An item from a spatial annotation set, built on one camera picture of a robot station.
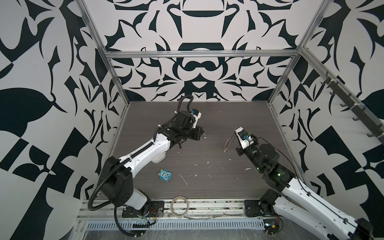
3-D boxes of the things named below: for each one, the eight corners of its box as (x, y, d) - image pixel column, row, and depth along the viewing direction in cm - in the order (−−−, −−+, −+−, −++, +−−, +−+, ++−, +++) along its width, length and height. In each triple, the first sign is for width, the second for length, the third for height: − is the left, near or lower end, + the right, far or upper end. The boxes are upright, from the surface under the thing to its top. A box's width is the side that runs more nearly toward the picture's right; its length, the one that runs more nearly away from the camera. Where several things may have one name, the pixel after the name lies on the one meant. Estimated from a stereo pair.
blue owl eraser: (157, 177, 86) (156, 176, 85) (162, 168, 89) (161, 167, 88) (168, 182, 84) (168, 181, 83) (173, 173, 87) (172, 172, 86)
